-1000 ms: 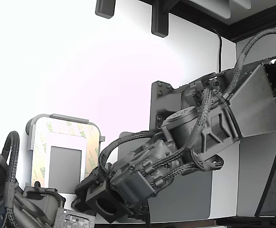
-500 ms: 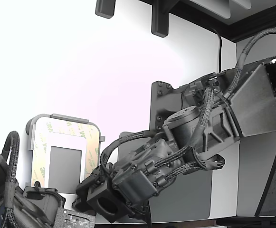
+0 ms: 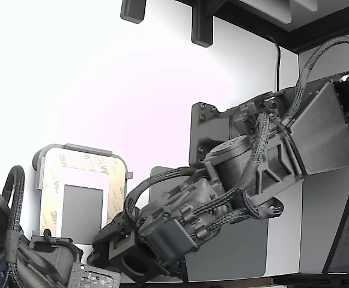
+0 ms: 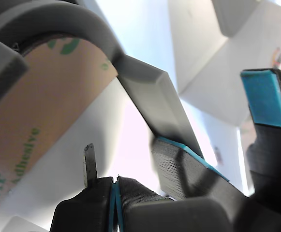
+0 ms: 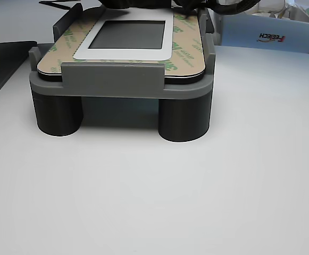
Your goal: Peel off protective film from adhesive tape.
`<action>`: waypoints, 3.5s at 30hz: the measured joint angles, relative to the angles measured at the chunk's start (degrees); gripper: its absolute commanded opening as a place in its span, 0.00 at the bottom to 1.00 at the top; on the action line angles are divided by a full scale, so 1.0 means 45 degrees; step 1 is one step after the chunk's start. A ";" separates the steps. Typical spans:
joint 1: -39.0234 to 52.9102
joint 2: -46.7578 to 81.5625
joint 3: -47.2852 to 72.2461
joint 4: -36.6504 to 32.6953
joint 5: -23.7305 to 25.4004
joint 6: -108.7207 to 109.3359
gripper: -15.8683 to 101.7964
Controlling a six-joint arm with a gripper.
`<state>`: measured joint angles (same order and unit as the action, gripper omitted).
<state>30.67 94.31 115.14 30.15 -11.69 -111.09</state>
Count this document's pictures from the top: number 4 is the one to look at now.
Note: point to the brown tape liner strip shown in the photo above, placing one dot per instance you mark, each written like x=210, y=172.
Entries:
x=46, y=101

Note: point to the grey tape plate fixture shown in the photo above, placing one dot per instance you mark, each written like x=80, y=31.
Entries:
x=154, y=101

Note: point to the white box structure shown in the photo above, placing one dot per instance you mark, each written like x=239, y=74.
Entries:
x=215, y=96

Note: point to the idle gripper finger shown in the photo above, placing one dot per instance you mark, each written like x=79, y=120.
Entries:
x=179, y=169
x=266, y=99

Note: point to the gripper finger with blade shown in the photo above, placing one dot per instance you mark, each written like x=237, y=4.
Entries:
x=87, y=212

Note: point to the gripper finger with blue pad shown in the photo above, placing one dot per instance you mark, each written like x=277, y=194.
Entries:
x=140, y=191

